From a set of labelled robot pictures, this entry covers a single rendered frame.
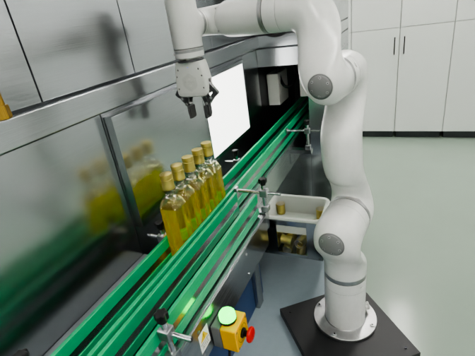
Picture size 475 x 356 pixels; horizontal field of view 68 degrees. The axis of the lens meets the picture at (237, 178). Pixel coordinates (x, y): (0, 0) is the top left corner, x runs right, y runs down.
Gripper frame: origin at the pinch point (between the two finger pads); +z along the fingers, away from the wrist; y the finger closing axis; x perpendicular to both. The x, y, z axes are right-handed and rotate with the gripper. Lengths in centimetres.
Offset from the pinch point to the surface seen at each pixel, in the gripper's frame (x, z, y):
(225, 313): -37, 41, 19
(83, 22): -20.9, -28.4, -15.0
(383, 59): 366, 47, 36
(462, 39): 365, 33, 113
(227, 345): -40, 49, 19
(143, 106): -10.6, -4.9, -12.0
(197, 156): -7.4, 11.8, 0.7
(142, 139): -14.8, 3.7, -12.0
